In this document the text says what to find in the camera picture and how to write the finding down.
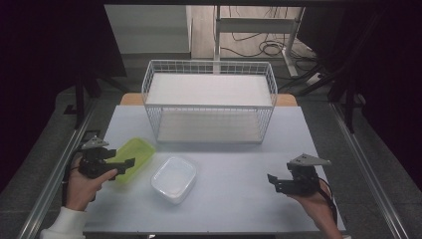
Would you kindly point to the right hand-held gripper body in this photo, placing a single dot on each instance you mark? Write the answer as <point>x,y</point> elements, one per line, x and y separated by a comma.
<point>303,181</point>

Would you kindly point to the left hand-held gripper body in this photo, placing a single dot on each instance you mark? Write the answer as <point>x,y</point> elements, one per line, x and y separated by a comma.
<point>93,162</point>

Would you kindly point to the white metal desk frame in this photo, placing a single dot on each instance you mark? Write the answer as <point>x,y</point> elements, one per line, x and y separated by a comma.
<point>255,25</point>

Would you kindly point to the white cabinet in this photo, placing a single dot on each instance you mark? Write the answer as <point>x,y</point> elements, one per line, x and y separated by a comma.
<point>147,30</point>

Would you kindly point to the white power strip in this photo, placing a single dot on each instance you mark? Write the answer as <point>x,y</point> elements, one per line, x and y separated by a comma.
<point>314,79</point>

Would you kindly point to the green plastic container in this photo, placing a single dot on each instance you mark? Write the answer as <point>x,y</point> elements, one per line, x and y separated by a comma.
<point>137,152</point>

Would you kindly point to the person's right hand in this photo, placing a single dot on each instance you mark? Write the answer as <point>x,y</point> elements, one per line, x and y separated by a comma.
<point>318,205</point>

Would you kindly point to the person's left hand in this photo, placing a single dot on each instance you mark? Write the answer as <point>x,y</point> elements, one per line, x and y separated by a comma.
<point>81,191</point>

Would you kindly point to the clear white plastic container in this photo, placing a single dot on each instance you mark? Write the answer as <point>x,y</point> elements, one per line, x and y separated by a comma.
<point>173,179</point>

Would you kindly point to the metal floor rail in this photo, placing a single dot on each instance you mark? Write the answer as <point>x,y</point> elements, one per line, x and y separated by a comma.
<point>49,186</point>
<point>368,172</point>

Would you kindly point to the black stand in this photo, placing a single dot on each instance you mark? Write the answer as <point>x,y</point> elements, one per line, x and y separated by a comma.
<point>350,99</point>
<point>79,99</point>

